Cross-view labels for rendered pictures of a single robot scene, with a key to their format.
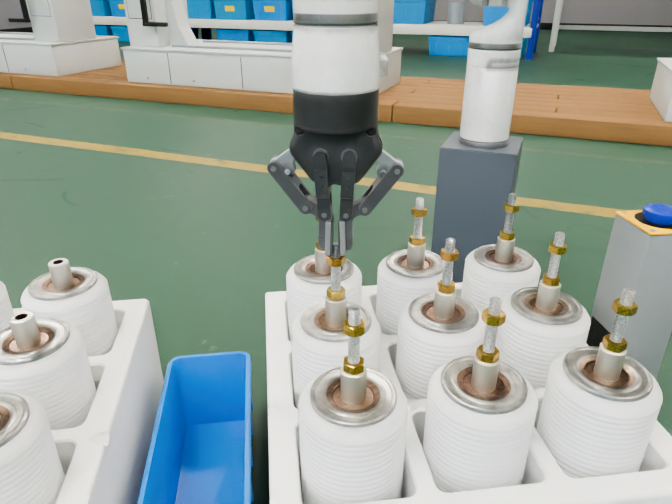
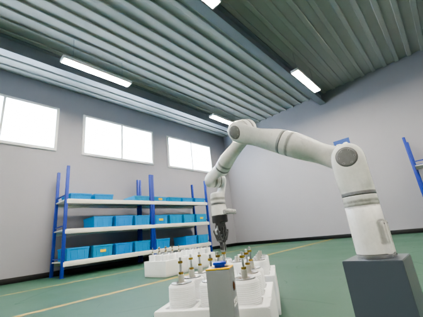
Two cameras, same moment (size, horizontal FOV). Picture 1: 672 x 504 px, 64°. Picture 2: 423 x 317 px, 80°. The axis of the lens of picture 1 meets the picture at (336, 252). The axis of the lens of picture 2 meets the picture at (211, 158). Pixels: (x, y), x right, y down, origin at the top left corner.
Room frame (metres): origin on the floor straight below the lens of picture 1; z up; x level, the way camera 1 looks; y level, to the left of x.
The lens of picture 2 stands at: (0.90, -1.15, 0.40)
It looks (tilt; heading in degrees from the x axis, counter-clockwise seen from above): 17 degrees up; 110
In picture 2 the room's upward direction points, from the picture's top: 6 degrees counter-clockwise
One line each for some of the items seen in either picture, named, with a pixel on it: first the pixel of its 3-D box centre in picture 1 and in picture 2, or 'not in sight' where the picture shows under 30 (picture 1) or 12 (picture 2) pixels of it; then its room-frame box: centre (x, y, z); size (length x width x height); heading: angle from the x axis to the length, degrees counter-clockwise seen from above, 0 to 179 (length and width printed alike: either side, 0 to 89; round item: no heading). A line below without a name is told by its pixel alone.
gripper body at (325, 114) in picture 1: (335, 133); (220, 224); (0.49, 0.00, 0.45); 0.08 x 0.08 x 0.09
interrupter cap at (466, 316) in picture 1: (443, 313); not in sight; (0.50, -0.12, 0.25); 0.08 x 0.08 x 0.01
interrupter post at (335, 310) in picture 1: (335, 310); not in sight; (0.49, 0.00, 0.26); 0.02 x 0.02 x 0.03
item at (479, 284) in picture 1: (494, 317); (248, 307); (0.63, -0.22, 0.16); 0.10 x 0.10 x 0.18
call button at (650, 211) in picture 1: (660, 216); (219, 265); (0.61, -0.40, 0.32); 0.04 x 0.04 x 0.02
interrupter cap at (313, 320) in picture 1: (335, 320); not in sight; (0.49, 0.00, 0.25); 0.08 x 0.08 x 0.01
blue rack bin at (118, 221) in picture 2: not in sight; (119, 222); (-2.96, 3.22, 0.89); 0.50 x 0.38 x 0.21; 157
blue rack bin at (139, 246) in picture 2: not in sight; (136, 246); (-2.83, 3.62, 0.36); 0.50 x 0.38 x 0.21; 159
